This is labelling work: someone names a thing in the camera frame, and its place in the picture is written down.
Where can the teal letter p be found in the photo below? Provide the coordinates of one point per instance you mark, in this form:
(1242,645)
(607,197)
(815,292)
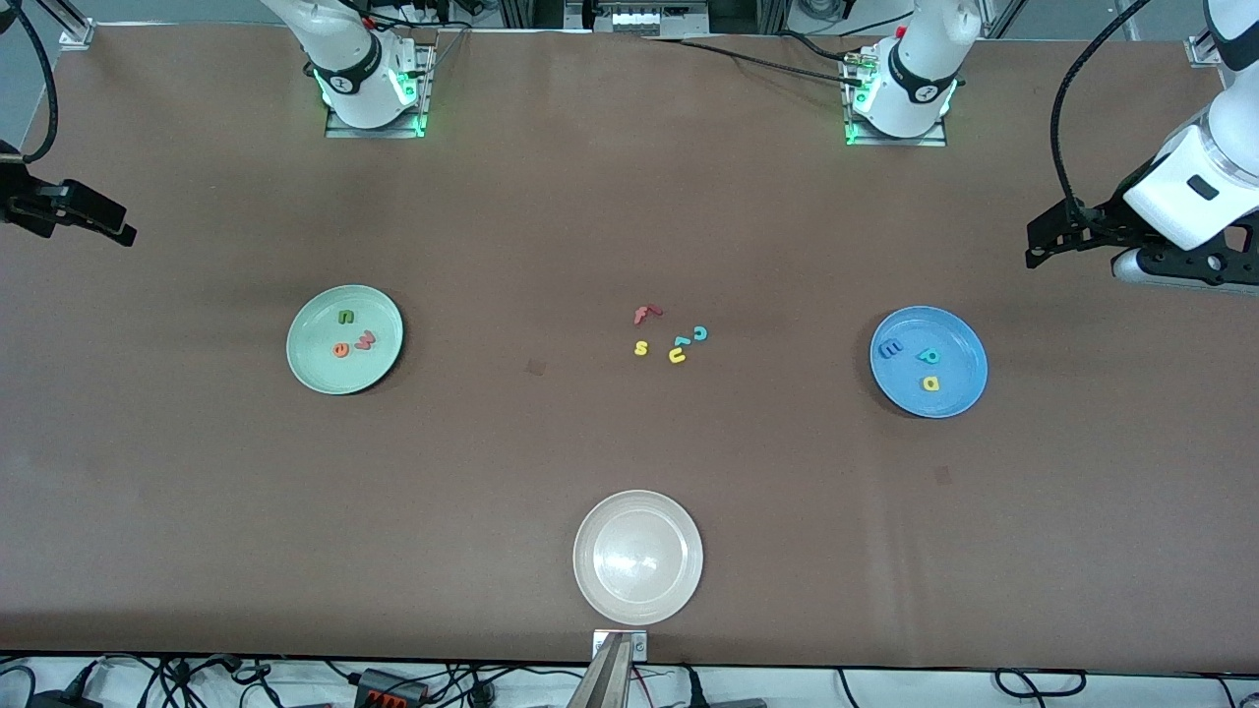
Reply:
(929,356)

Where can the blue letter m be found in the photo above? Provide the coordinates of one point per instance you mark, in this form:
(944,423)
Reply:
(890,349)

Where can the pink letter w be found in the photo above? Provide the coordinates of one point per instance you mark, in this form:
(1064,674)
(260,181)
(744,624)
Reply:
(365,340)

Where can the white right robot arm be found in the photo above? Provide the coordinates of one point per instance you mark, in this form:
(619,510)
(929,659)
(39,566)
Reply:
(344,59)

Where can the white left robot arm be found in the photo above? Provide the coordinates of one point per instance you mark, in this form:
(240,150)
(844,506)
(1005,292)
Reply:
(915,69)

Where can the blue plate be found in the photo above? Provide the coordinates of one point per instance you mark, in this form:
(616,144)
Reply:
(954,339)

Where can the green plate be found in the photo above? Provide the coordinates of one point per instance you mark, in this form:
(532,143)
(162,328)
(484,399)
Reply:
(325,369)

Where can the brown table cover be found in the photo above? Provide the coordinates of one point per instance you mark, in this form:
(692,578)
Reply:
(197,541)

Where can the red letter f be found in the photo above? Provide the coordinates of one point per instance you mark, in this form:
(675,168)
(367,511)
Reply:
(643,315)

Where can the grey control box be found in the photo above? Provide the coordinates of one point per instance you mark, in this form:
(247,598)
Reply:
(639,18)

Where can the black power adapter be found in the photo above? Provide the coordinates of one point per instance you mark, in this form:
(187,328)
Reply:
(59,700)

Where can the beige plate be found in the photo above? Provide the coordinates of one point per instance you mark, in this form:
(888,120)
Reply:
(638,558)

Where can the black orange power strip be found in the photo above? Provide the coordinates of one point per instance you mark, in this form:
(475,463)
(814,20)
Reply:
(389,688)

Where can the black plug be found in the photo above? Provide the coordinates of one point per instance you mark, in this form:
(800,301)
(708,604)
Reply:
(696,694)

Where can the aluminium frame post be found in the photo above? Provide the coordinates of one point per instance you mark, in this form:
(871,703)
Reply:
(74,34)
(1198,47)

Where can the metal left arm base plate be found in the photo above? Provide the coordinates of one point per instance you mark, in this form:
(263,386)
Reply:
(925,142)

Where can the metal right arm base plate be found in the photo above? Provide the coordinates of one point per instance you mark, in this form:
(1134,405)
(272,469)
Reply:
(427,88)

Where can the metal bracket plate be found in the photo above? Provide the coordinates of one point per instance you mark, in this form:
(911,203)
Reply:
(641,646)

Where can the aluminium camera post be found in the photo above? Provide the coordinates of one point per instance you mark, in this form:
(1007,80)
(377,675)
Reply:
(605,683)

